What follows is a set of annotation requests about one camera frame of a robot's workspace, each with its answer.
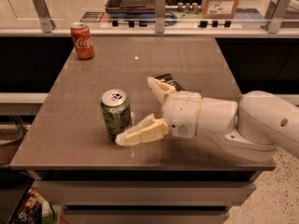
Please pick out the cardboard box with label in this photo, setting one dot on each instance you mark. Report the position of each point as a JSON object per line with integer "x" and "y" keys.
{"x": 219, "y": 9}

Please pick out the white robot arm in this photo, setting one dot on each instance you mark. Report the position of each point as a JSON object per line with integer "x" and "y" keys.
{"x": 251, "y": 129}

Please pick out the red coke can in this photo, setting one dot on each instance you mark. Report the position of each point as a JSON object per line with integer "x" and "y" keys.
{"x": 82, "y": 40}

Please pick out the grey drawer cabinet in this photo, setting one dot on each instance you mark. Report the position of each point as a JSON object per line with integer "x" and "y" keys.
{"x": 145, "y": 202}

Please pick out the snack bag on floor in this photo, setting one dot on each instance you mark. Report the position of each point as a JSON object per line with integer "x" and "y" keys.
{"x": 35, "y": 209}

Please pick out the metal glass bracket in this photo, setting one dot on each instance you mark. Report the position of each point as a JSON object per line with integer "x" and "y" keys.
{"x": 282, "y": 14}
{"x": 159, "y": 16}
{"x": 46, "y": 22}

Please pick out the green soda can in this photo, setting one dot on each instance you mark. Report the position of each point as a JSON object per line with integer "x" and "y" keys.
{"x": 116, "y": 111}

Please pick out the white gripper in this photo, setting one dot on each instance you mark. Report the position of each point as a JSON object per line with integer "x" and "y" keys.
{"x": 181, "y": 113}

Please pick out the black snack bar packet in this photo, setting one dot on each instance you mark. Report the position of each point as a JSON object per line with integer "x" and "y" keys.
{"x": 167, "y": 78}

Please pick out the left metal glass bracket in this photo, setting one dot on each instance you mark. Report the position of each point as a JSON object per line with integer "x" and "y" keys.
{"x": 46, "y": 22}

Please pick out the middle metal glass bracket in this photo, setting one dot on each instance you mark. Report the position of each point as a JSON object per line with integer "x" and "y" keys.
{"x": 159, "y": 16}

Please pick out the right metal glass bracket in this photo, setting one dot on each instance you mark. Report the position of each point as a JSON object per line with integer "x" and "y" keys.
{"x": 282, "y": 14}

